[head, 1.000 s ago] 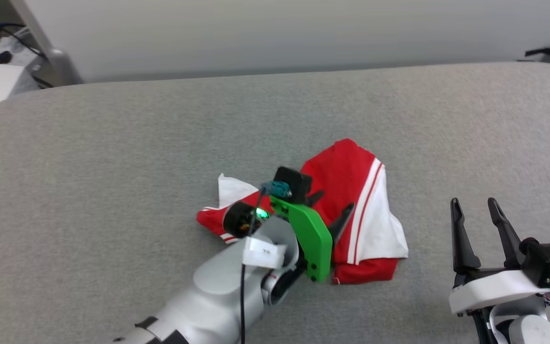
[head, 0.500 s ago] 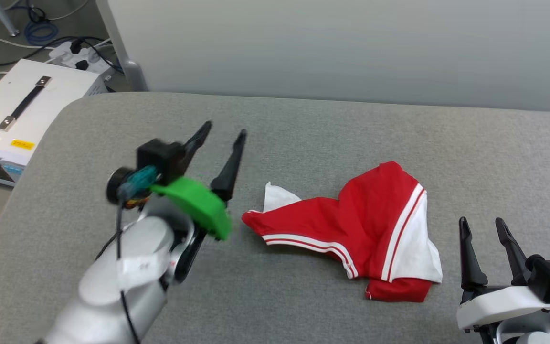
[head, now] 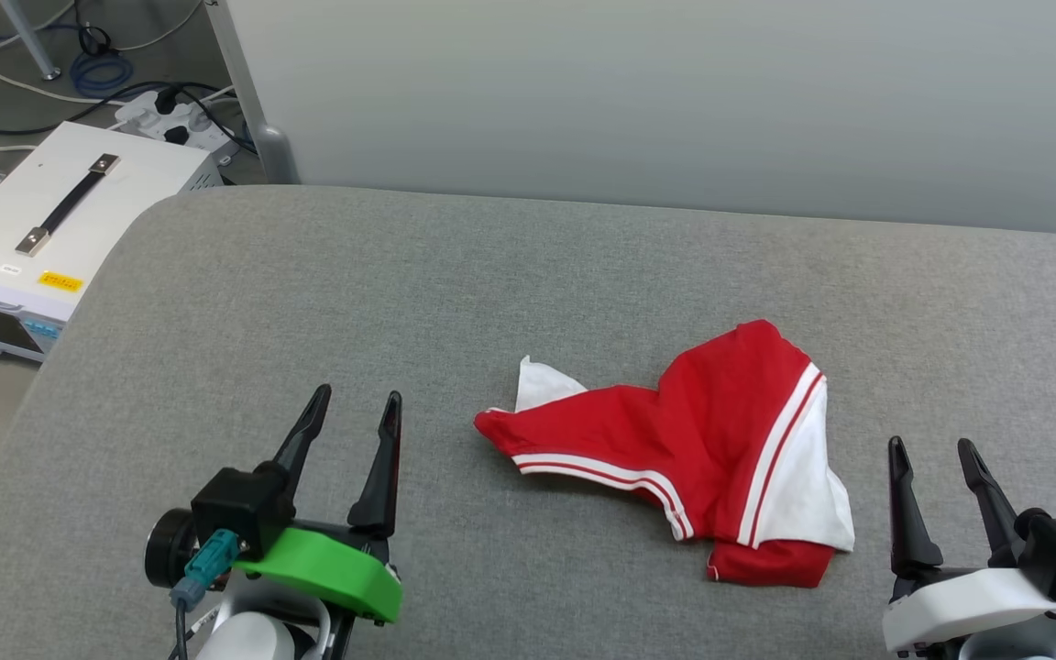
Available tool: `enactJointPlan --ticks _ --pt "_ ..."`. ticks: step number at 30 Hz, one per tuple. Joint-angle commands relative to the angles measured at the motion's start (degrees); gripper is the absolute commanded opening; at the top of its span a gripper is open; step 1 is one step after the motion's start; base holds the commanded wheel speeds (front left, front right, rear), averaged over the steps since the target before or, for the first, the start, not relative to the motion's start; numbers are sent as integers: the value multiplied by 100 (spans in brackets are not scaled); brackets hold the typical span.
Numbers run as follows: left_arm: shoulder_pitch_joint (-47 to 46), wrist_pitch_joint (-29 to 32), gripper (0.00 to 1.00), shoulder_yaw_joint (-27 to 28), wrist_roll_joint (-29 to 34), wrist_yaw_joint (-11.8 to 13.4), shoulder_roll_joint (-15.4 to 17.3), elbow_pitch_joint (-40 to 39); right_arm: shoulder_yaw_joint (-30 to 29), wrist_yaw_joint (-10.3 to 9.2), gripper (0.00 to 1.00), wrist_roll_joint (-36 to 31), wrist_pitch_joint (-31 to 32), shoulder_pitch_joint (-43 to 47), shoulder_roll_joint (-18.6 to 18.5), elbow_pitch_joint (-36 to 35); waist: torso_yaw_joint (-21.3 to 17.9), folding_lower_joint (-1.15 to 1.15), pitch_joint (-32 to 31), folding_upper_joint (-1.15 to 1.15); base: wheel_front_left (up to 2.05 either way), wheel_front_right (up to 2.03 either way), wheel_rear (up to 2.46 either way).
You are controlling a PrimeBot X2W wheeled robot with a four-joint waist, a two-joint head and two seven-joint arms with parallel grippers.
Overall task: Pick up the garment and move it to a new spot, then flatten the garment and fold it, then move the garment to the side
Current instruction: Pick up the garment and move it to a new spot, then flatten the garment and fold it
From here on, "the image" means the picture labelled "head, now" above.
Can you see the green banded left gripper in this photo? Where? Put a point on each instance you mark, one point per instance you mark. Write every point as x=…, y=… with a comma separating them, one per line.
x=326, y=564

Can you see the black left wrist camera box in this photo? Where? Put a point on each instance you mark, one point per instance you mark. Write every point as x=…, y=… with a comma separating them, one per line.
x=239, y=509

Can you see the grey metal partition post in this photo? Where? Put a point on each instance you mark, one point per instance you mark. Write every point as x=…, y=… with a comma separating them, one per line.
x=248, y=92

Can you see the red and white garment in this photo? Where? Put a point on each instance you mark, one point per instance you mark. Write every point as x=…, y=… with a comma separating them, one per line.
x=730, y=440

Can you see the yellow warning label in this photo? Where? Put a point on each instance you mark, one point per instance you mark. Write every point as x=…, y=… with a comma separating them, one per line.
x=60, y=281

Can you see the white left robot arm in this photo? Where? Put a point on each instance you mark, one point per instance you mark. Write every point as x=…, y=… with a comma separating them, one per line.
x=248, y=637

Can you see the black cylindrical left wrist part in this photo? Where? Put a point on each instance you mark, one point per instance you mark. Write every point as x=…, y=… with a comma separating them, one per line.
x=166, y=550

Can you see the white equipment box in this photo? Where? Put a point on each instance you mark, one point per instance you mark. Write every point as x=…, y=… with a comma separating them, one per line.
x=115, y=197

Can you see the white power strip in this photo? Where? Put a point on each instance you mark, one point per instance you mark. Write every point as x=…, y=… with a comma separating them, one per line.
x=184, y=117

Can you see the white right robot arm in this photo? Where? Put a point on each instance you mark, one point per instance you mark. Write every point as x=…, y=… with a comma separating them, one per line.
x=1014, y=646

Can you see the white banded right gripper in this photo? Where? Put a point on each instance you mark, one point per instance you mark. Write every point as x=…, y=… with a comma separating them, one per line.
x=968, y=605

